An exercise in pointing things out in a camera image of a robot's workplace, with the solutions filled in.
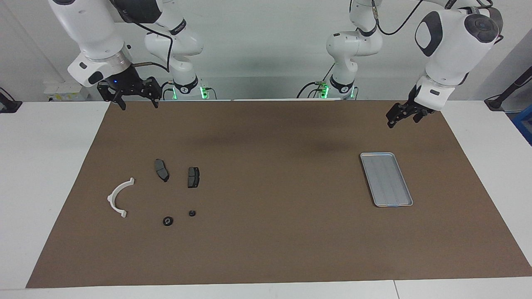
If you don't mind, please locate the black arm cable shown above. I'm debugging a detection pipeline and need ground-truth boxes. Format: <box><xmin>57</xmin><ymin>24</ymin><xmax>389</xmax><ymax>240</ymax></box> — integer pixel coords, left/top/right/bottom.
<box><xmin>110</xmin><ymin>0</ymin><xmax>172</xmax><ymax>73</ymax></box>
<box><xmin>372</xmin><ymin>0</ymin><xmax>503</xmax><ymax>44</ymax></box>

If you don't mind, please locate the blue crate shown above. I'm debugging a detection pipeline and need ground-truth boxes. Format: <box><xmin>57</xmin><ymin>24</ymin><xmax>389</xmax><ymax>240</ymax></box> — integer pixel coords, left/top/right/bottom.
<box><xmin>512</xmin><ymin>106</ymin><xmax>532</xmax><ymax>146</ymax></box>

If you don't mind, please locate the curved dark brake pad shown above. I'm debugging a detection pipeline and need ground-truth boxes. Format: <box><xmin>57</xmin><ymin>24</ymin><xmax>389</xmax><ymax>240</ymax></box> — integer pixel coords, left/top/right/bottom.
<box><xmin>155</xmin><ymin>159</ymin><xmax>170</xmax><ymax>183</ymax></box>

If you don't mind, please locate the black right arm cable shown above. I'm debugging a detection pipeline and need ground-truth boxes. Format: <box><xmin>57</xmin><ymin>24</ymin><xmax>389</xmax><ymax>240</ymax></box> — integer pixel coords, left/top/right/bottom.
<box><xmin>110</xmin><ymin>0</ymin><xmax>172</xmax><ymax>73</ymax></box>

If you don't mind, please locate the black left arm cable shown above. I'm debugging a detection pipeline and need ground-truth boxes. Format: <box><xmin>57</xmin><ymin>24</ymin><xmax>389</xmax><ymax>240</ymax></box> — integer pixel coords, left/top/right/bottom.
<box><xmin>372</xmin><ymin>0</ymin><xmax>503</xmax><ymax>44</ymax></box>

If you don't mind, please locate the silver metal tray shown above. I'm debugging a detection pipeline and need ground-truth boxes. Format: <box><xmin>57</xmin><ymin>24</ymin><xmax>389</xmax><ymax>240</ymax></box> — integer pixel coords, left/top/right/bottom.
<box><xmin>360</xmin><ymin>152</ymin><xmax>414</xmax><ymax>207</ymax></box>

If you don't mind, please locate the white curved plastic bracket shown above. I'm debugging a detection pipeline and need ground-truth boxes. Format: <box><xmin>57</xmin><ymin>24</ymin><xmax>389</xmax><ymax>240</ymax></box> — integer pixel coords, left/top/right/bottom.
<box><xmin>107</xmin><ymin>178</ymin><xmax>135</xmax><ymax>218</ymax></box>

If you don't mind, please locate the black base cable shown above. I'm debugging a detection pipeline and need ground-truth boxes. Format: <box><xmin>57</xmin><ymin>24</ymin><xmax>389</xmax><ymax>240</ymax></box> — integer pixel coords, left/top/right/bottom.
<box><xmin>158</xmin><ymin>81</ymin><xmax>175</xmax><ymax>100</ymax></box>
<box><xmin>296</xmin><ymin>62</ymin><xmax>335</xmax><ymax>99</ymax></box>

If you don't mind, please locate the black table clamp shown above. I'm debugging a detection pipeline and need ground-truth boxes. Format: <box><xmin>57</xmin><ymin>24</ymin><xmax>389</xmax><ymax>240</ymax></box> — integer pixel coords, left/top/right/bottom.
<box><xmin>0</xmin><ymin>87</ymin><xmax>22</xmax><ymax>114</ymax></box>

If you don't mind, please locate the brown table mat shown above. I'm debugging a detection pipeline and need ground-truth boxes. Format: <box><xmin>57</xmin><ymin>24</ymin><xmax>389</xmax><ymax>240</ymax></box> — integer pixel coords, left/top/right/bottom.
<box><xmin>26</xmin><ymin>100</ymin><xmax>532</xmax><ymax>288</ymax></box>

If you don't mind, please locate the white box with labels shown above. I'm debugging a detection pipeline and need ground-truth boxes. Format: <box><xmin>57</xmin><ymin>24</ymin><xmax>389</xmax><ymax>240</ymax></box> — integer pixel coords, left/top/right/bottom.
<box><xmin>44</xmin><ymin>81</ymin><xmax>90</xmax><ymax>102</ymax></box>

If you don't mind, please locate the black stand with pole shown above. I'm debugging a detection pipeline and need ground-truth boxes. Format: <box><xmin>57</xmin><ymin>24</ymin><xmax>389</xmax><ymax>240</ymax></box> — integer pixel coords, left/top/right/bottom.
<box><xmin>484</xmin><ymin>66</ymin><xmax>532</xmax><ymax>111</ymax></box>

